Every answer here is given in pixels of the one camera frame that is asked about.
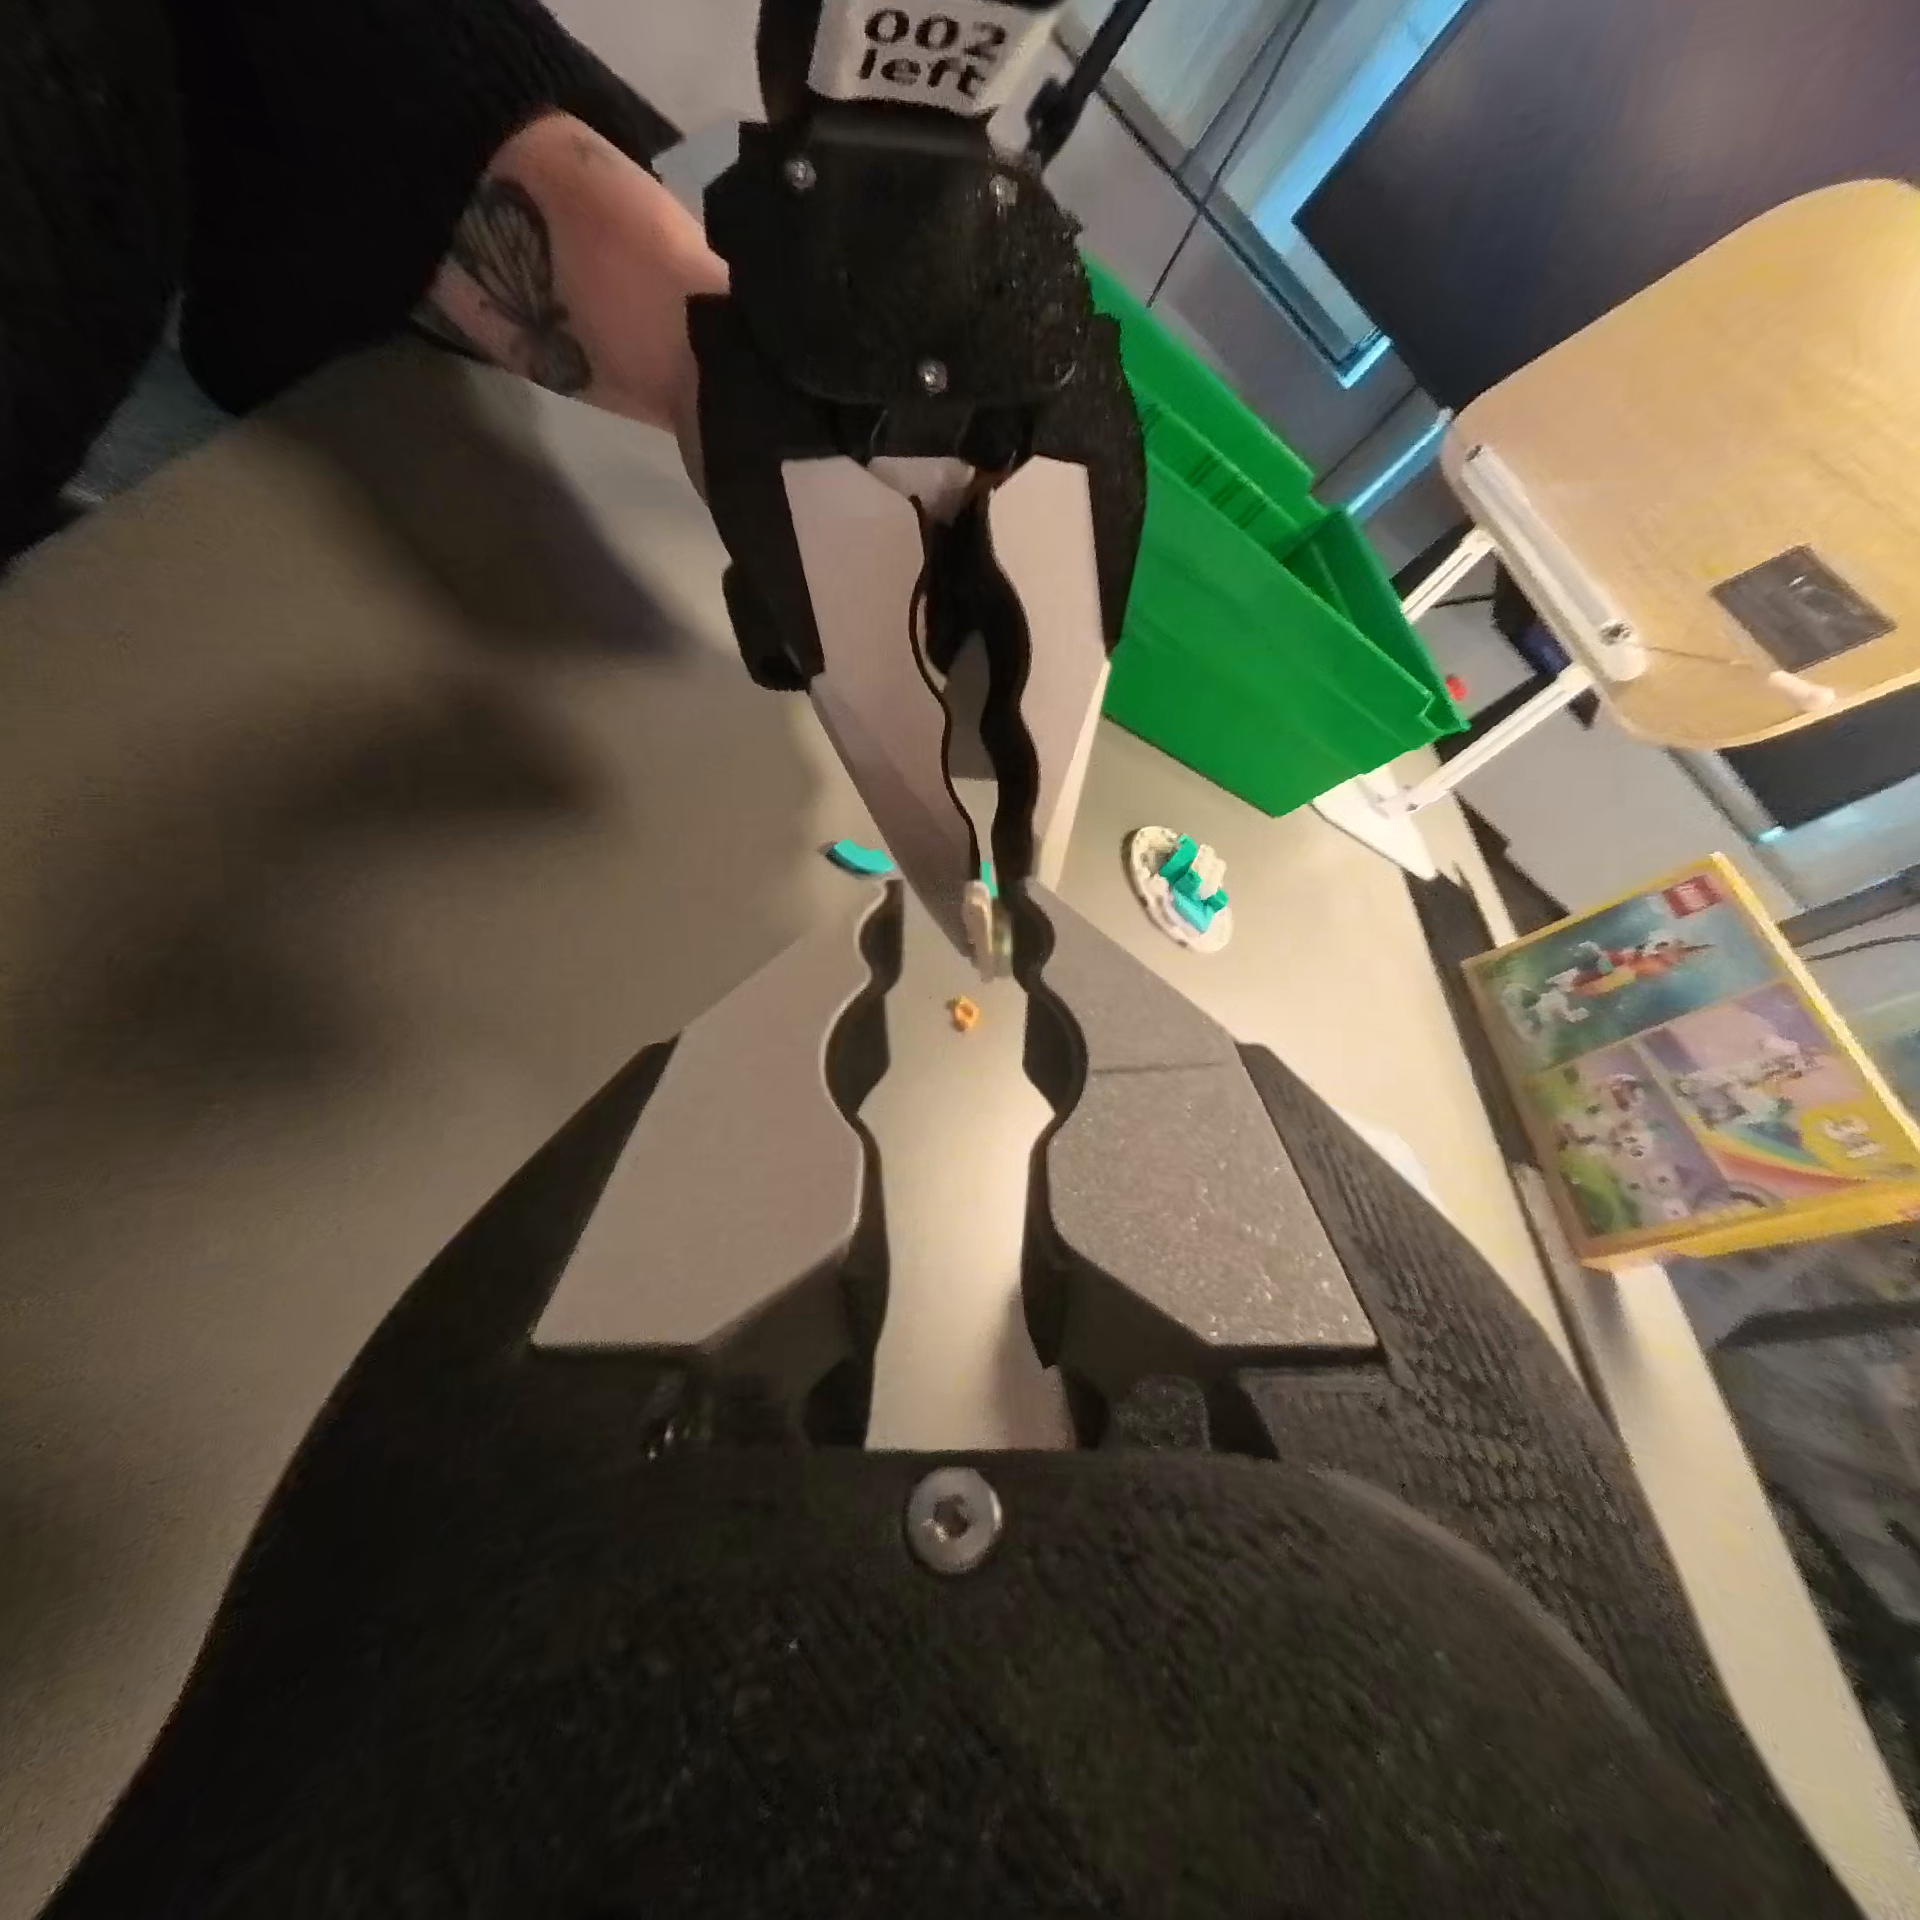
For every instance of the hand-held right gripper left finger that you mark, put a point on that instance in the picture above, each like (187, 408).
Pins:
(722, 1201)

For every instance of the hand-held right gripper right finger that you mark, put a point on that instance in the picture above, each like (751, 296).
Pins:
(1202, 1201)

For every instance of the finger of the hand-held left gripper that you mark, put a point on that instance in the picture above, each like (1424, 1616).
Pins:
(863, 645)
(1066, 599)

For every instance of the small white lego piece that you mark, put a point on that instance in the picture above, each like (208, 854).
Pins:
(980, 921)

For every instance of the person's left forearm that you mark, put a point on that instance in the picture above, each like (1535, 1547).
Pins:
(301, 182)

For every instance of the small teal lego piece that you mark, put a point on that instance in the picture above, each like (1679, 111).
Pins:
(856, 857)

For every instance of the small orange lego piece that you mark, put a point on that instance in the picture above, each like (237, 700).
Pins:
(963, 1019)

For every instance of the white round lego plate assembly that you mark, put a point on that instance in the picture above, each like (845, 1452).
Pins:
(1182, 885)

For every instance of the colourful lego set box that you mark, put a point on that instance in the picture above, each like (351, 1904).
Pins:
(1694, 1067)

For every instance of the stacked green plastic bins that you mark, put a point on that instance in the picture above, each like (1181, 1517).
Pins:
(1261, 645)

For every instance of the light wooden side table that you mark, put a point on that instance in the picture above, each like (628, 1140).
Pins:
(1724, 421)

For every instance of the black desk socket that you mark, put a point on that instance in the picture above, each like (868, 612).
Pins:
(1799, 599)

